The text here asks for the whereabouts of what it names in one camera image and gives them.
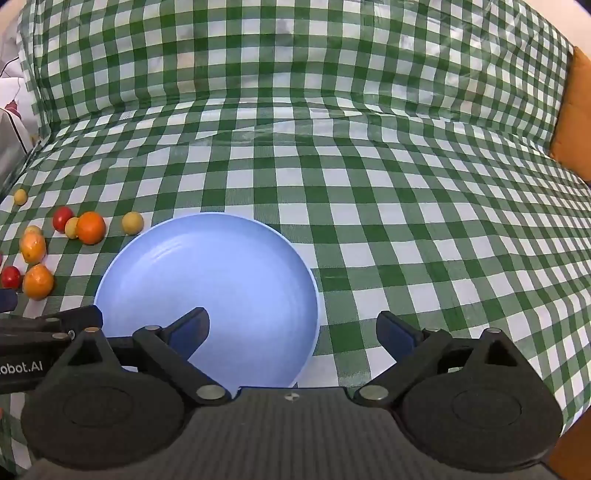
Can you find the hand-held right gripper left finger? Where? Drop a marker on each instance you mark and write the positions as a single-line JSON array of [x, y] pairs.
[[191, 332]]

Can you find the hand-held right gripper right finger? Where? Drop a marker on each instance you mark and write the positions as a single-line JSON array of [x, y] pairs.
[[395, 333]]

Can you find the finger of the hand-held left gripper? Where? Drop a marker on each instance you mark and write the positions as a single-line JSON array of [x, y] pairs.
[[78, 316], [7, 301]]

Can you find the red cherry tomato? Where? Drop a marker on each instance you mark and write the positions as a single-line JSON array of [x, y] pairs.
[[11, 277], [63, 218]]

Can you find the yellowish orange tangerine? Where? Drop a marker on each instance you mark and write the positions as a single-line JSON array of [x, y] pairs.
[[33, 248]]

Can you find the light blue plate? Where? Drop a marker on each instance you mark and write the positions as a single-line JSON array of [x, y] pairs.
[[217, 272]]

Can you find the deep orange tangerine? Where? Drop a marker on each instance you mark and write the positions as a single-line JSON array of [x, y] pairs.
[[91, 227]]

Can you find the small yellow round fruit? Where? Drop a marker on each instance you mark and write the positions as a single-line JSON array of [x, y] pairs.
[[71, 228], [132, 222], [20, 196], [33, 229]]

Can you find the green checked tablecloth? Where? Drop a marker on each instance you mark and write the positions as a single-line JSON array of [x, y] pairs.
[[369, 184]]

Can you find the grey cloth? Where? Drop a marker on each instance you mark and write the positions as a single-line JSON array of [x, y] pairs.
[[11, 143]]

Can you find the orange cushion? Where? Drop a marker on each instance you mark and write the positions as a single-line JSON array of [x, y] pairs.
[[571, 115], [572, 457]]

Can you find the white printed cloth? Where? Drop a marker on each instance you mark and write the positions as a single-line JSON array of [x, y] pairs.
[[9, 60]]

